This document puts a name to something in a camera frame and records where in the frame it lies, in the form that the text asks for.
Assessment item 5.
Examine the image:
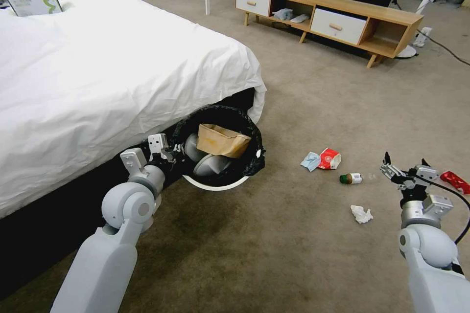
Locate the bed with white sheet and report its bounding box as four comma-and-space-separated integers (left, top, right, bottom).
0, 0, 268, 301

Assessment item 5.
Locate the wooden tv cabinet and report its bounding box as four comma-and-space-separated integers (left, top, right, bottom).
235, 0, 424, 69

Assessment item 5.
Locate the white and green cardboard box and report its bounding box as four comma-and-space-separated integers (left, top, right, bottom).
6, 0, 64, 18

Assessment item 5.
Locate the white drawer with wooden knob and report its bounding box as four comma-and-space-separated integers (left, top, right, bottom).
235, 0, 272, 18
309, 7, 368, 46

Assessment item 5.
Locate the red and white carton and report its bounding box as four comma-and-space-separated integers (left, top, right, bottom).
316, 147, 343, 171

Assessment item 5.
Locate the brown paper bag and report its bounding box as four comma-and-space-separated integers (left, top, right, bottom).
196, 123, 253, 158

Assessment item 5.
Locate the crumpled white tissue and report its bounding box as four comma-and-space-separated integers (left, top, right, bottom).
349, 204, 375, 225

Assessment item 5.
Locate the white bin with black bag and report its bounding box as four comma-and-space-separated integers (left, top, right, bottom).
171, 105, 266, 192

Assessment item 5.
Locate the grey round container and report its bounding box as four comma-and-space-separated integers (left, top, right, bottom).
183, 132, 235, 179

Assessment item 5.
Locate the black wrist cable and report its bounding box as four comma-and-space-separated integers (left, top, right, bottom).
422, 176, 470, 245

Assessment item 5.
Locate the blue face mask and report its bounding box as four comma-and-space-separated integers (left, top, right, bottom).
299, 151, 322, 173

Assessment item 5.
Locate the small bottle with green cap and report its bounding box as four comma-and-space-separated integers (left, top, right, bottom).
339, 172, 365, 185

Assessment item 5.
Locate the white power strip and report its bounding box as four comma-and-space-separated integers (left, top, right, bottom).
414, 26, 434, 48

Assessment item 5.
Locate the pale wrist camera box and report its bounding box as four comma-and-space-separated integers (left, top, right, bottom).
147, 134, 169, 155
415, 166, 441, 183

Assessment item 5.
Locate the black floor cable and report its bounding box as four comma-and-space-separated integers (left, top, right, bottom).
428, 36, 470, 67

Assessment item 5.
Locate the red shiny wrapper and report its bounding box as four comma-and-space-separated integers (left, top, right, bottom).
439, 170, 470, 196

